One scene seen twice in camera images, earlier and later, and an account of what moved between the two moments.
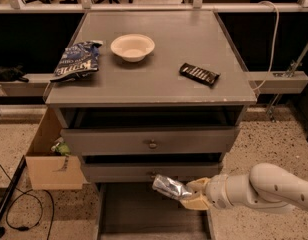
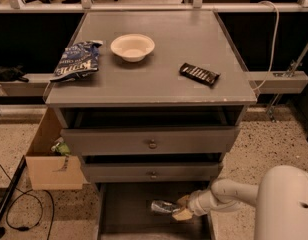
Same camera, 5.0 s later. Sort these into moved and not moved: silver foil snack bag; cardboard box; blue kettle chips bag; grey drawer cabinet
Moved: silver foil snack bag
Not moved: grey drawer cabinet; blue kettle chips bag; cardboard box
